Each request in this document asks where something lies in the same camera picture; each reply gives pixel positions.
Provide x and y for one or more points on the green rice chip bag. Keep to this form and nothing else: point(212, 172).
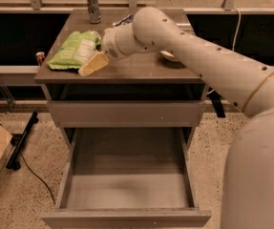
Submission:
point(75, 51)

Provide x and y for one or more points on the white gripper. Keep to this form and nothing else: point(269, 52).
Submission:
point(110, 44)

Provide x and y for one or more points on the black right stand leg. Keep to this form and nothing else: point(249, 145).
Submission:
point(217, 105)

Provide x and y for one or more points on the closed middle drawer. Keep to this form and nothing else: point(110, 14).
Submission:
point(125, 114)

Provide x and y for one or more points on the tall silver patterned can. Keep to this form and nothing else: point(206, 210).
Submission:
point(94, 12)

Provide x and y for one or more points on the open bottom drawer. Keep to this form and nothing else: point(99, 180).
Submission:
point(127, 178)

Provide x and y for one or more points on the black metal stand leg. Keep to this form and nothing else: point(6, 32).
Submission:
point(19, 140)

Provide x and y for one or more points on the grey drawer cabinet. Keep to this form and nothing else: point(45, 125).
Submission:
point(140, 77)

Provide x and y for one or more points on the white paper bowl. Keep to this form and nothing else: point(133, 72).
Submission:
point(168, 56)

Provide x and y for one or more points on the small red soda can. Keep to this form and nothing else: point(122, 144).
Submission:
point(40, 57)

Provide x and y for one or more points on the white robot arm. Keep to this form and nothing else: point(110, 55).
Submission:
point(248, 181)

